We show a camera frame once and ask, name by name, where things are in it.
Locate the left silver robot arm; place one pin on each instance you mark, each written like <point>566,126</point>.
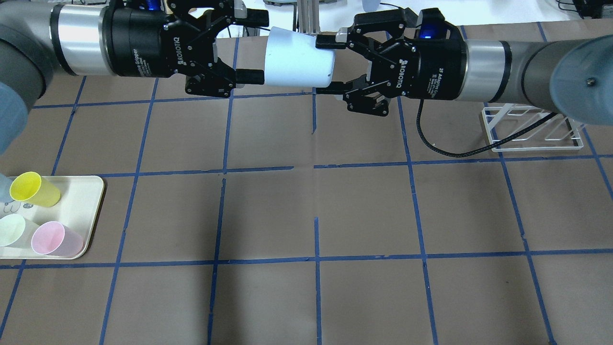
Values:
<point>41,39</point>

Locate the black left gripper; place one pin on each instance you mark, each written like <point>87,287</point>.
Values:
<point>136,43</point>

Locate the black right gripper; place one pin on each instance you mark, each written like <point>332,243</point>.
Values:
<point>438,69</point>

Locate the cream plastic tray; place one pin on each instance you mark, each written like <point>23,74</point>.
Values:
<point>77,209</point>

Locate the yellow plastic cup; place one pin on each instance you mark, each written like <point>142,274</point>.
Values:
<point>32,188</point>

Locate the pink plastic cup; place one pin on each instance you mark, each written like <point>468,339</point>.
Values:
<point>56,239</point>

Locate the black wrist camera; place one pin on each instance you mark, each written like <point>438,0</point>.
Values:
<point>431,24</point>

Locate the blue plastic cup on tray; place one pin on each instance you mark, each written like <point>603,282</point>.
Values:
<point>5,184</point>

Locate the pale green plastic cup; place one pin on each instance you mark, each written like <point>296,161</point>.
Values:
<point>17,231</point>

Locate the light blue plastic cup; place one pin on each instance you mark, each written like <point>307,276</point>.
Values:
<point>292,60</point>

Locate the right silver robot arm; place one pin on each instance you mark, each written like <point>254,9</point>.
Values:
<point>572,78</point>

